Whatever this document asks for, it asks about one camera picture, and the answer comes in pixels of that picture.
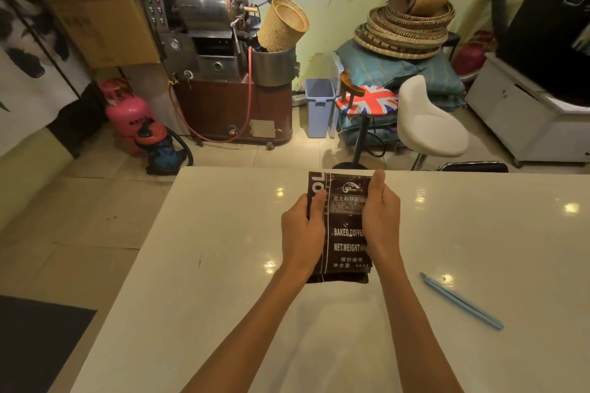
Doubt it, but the light blue plastic bin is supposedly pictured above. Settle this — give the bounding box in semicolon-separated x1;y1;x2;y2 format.
305;79;336;138

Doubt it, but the dark floor mat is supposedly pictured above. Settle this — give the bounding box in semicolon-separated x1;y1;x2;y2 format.
0;294;98;393

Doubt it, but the person's right forearm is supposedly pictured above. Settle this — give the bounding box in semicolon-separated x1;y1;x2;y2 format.
372;259;464;393

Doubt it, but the person's left hand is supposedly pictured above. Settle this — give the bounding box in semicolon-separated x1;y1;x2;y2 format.
281;192;327;275

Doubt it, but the dark brown coffee bag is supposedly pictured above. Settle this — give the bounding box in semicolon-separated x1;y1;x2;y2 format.
305;171;373;285

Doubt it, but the black chair back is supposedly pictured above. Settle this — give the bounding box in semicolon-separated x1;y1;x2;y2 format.
436;161;509;173

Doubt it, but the stack of flat woven trays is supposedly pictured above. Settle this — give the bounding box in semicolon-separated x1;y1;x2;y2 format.
354;1;456;60

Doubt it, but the person's left forearm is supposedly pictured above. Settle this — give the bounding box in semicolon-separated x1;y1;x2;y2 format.
182;266;323;393

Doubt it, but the large cardboard box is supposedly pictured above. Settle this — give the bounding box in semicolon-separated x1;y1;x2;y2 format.
18;0;163;69

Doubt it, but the flag print bar stool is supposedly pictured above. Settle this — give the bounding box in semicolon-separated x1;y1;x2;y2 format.
332;71;399;171

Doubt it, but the pink gas cylinder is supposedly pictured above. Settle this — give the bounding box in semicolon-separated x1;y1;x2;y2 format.
98;78;155;158

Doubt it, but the white cabinet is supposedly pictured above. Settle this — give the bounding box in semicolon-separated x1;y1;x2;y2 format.
465;53;590;169

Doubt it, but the black appliance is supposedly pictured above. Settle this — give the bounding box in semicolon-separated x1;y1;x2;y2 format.
495;0;590;107

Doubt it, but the ink painting wall hanging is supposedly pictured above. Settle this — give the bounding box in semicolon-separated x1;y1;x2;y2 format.
0;0;108;158

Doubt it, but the orange and blue vacuum cleaner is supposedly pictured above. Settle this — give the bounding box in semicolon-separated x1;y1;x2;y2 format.
135;123;194;176

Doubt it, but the white bar stool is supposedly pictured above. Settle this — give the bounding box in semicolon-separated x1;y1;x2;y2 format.
397;75;470;171

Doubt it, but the person's right hand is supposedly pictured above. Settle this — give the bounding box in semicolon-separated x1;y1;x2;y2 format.
361;170;402;269

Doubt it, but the light blue pen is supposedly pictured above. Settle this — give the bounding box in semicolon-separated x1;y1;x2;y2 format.
419;272;504;331

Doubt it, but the woven bamboo basket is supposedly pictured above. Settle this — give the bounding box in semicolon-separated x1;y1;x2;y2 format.
257;0;310;53

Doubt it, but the orange gas hose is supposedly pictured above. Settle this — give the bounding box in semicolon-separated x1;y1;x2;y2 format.
168;46;254;145

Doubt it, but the steel coffee roaster machine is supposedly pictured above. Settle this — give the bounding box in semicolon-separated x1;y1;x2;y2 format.
138;0;302;151

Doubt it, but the pile of blue sacks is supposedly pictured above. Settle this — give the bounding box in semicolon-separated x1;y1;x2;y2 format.
334;40;467;147

